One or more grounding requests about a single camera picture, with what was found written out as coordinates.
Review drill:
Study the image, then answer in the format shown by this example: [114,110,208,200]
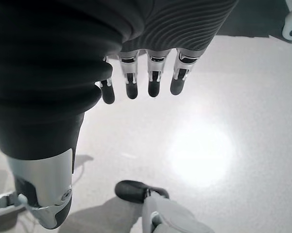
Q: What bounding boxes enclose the grey robot leg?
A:
[114,180,218,233]
[0,190,27,216]

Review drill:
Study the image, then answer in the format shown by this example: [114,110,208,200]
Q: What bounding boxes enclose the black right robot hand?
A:
[0,0,239,230]

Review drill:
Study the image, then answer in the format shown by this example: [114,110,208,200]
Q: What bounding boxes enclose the grey right robot leg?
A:
[114,180,218,233]

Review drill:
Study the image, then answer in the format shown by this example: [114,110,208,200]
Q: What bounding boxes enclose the grey left robot leg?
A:
[0,190,27,216]

